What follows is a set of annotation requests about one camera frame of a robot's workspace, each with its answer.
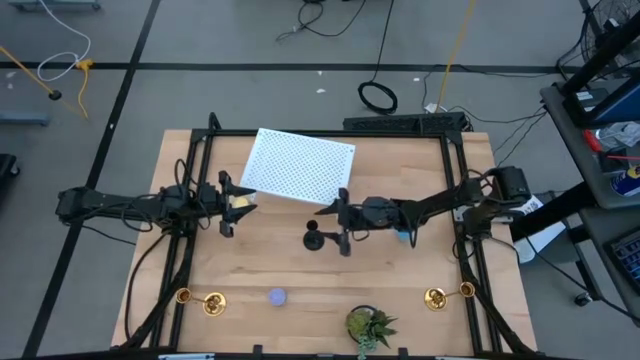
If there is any black device box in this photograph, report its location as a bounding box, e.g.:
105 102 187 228
562 87 612 127

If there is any grey floor bar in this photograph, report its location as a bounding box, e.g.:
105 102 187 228
0 111 52 127

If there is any gold candlestick holder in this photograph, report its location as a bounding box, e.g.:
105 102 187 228
175 287 228 318
423 281 477 313

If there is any grey cart base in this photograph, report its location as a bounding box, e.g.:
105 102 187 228
6 0 102 13

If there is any black power strip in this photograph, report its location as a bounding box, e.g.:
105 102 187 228
342 111 474 134

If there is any coiled black cable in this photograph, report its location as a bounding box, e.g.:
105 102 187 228
357 0 400 116

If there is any thin black floor cable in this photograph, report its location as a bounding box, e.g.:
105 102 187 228
275 0 369 43

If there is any black candlestick holder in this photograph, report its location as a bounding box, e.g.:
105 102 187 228
302 219 326 252

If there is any red screwdriver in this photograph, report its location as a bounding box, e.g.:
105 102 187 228
583 128 640 162

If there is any white floor cable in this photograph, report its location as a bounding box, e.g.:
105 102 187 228
36 0 93 83

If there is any blue yellow spray can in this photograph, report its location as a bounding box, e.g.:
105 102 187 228
609 164 640 198

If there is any black slanted pole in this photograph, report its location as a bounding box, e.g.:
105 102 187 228
558 9 640 97

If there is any grey side cart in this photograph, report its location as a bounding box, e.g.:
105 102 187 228
509 74 640 321

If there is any black keyboard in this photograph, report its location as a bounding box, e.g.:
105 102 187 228
603 227 640 297

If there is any long yellow cable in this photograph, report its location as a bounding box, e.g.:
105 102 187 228
434 0 477 114

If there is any yellow rod with black foot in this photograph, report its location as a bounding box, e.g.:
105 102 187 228
0 45 63 102

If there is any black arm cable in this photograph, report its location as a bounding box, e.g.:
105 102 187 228
122 230 171 342

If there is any black aluminium table frame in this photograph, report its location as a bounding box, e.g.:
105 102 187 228
119 111 539 360

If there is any black floor fan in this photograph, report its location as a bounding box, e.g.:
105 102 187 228
579 0 640 69

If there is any white perforated metal shelf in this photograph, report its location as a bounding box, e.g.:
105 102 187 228
239 127 357 207

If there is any succulent plant in black pot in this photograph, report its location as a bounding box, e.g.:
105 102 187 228
344 304 400 360

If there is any yellow cable with plug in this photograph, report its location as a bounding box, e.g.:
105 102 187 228
74 58 96 122

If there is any white paper sheet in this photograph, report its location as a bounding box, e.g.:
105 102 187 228
508 192 567 265

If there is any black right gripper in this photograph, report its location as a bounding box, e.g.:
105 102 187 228
314 187 402 258

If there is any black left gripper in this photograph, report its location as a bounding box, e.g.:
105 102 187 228
196 170 259 239

